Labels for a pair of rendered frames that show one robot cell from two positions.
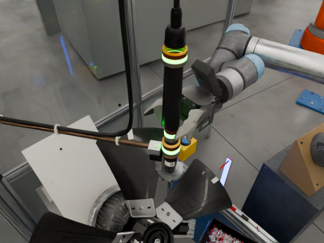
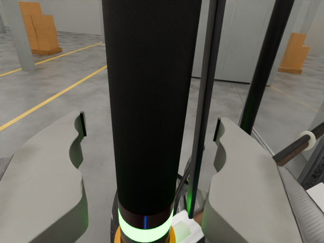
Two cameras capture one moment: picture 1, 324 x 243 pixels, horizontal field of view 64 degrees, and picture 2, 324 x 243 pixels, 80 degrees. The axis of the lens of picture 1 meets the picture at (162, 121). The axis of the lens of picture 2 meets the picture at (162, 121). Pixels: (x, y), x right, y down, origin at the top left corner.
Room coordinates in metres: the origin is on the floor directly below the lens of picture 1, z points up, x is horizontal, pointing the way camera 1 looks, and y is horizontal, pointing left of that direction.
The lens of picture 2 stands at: (0.45, -0.08, 1.72)
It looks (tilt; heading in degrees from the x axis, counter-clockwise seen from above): 30 degrees down; 130
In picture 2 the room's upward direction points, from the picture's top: 4 degrees clockwise
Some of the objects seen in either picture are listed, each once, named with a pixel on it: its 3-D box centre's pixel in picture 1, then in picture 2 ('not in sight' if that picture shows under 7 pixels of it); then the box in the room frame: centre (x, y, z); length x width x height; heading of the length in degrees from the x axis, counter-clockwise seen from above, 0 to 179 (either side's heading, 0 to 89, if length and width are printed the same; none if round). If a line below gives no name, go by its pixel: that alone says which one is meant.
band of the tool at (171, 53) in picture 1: (174, 55); not in sight; (0.40, -0.02, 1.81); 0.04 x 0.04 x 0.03
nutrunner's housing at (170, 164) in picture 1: (172, 116); not in sight; (0.40, -0.02, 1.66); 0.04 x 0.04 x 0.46
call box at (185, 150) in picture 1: (178, 142); not in sight; (0.86, -0.08, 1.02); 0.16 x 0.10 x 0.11; 43
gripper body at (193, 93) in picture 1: (204, 101); not in sight; (0.47, -0.10, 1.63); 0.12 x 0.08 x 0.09; 133
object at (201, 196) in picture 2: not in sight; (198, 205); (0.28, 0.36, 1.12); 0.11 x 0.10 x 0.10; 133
